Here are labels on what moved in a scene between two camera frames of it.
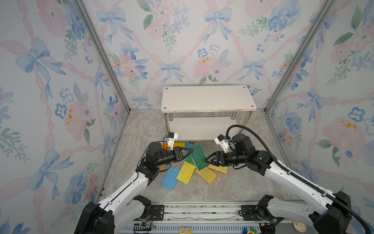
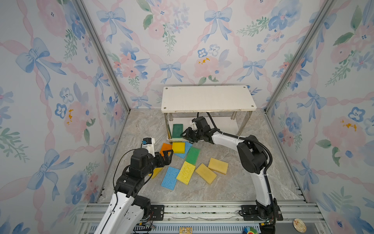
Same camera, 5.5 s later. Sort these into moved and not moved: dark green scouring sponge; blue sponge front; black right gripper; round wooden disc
Moved: dark green scouring sponge; black right gripper
Not moved: blue sponge front; round wooden disc
